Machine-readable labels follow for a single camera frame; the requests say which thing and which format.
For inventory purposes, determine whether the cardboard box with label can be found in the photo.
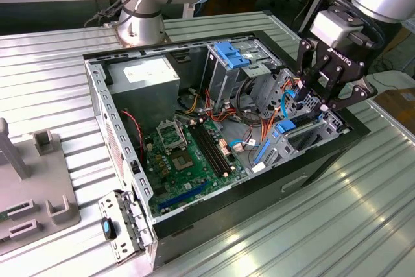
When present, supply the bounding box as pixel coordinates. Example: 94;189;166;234
375;87;415;129

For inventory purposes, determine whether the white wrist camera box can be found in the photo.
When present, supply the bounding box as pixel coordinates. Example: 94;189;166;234
309;9;366;52

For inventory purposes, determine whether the blue expansion slot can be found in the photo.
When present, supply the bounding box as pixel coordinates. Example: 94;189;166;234
157;182;211;210

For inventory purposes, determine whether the grey power supply unit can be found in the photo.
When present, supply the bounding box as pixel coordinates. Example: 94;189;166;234
106;56;181;132

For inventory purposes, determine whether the metal socket cover frame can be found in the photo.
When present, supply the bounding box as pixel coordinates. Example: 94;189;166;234
156;120;189;154

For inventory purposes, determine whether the red yellow supply wire bundle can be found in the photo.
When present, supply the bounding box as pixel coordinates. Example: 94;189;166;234
176;87;239;127

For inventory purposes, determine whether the black RAM slot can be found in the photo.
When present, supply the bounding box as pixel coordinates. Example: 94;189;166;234
202;121;235;174
189;123;221;178
198;122;230;175
193;123;226;176

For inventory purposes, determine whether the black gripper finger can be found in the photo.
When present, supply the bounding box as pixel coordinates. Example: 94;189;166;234
320;76;379;114
294;38;322;102

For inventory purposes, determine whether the grey metal drive cage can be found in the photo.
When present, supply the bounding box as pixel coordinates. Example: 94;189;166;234
206;42;283;110

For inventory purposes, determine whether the orange yellow power wire bundle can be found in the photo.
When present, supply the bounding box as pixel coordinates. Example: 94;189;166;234
259;75;304;143

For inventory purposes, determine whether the red black twisted wire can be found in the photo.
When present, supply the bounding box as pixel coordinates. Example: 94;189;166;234
119;109;146;165

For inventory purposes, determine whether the plain brown cardboard box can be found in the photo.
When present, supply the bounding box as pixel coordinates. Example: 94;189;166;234
385;25;415;61

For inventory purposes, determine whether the hard disk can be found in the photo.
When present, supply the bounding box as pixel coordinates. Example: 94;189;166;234
252;113;325;165

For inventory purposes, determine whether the grey metal disk bay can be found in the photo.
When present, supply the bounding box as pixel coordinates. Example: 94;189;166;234
251;69;354;174

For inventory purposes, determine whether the light blue data wire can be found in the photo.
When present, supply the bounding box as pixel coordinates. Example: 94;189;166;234
280;88;298;119

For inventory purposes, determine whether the grey parts rack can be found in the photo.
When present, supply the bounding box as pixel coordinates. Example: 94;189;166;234
0;117;82;256

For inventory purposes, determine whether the black stand pole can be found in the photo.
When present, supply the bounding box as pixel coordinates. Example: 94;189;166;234
291;0;327;34

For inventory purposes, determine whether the green motherboard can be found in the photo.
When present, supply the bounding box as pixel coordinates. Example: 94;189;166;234
142;117;251;218

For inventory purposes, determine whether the blue plastic cage latch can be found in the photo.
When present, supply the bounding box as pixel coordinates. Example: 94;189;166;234
213;40;252;68

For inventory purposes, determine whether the black open PC case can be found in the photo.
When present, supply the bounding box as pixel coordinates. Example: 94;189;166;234
82;29;372;271

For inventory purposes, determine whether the blue wire with white tag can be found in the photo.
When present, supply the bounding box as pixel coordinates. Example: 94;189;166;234
229;139;257;152

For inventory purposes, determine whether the grey metal card retention bracket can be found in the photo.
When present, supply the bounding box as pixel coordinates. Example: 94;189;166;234
98;189;155;265

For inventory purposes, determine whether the thick black cable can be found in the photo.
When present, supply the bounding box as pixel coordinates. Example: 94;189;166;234
235;75;263;127

